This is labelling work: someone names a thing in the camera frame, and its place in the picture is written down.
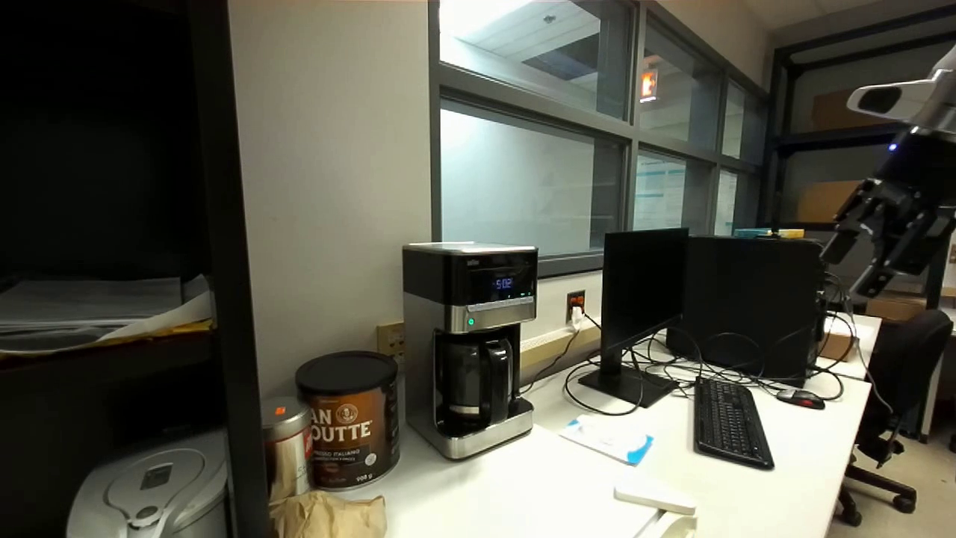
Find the stack of papers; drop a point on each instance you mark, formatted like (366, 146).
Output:
(91, 310)

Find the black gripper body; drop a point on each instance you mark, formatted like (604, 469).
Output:
(903, 226)

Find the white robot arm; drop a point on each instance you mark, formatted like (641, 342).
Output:
(911, 101)

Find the large black computer monitor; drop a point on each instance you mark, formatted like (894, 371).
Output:
(749, 303)

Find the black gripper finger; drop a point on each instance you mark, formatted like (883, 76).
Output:
(883, 273)
(849, 232)

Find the black and steel coffee maker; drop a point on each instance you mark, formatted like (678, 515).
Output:
(468, 288)

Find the black computer mouse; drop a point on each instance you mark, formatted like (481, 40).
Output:
(804, 398)

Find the black shelf unit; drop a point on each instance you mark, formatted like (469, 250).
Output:
(232, 250)

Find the black keyboard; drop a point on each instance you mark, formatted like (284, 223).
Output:
(729, 424)

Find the brown Van Houtte coffee can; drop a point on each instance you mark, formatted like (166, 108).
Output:
(350, 424)

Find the black metal rack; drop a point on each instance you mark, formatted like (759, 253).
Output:
(777, 122)

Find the white rice cooker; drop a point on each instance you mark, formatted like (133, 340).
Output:
(150, 495)

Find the crumpled brown paper bag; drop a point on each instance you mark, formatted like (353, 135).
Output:
(324, 515)

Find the cardboard box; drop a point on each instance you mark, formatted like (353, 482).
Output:
(826, 201)

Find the black office chair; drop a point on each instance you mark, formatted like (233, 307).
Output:
(901, 374)

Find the white and blue paper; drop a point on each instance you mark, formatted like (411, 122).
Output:
(604, 439)

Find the beige wall outlet plate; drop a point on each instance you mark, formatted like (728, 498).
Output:
(389, 340)

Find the grey window frame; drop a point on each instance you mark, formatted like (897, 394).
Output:
(635, 135)

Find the wall power outlet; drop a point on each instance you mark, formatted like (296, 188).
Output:
(574, 307)

